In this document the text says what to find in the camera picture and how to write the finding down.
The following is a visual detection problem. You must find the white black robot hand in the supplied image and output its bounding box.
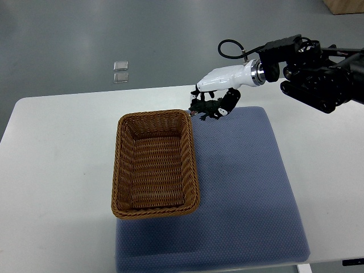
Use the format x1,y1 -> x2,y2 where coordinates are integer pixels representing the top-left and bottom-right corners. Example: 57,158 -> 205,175
190,60 -> 266,117

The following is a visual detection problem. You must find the dark toy crocodile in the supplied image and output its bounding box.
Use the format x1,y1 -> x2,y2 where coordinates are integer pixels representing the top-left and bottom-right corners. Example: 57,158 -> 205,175
188,98 -> 223,121

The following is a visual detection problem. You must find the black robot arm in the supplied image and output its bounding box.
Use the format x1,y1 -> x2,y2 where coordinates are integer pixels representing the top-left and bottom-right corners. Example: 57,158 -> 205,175
257,35 -> 363,114

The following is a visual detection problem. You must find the brown wicker basket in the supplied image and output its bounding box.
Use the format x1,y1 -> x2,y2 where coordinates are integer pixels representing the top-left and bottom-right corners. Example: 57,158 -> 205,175
111,109 -> 200,220

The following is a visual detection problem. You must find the upper clear floor tile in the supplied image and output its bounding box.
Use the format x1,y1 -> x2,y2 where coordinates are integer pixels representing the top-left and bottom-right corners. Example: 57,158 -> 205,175
113,61 -> 129,71

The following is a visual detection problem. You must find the blue-grey textured mat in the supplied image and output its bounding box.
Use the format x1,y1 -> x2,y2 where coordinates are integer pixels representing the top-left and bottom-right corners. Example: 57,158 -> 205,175
115,106 -> 310,272

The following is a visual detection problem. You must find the white table leg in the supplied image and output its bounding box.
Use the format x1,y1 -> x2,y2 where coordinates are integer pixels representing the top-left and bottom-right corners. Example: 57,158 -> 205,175
296,263 -> 312,273

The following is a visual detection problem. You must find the black table control panel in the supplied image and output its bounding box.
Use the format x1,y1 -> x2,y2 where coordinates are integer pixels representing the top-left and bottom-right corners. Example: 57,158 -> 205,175
342,258 -> 364,266

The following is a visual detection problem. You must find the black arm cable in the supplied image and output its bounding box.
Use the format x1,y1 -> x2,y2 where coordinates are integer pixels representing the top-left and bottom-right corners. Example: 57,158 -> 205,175
218,39 -> 264,64

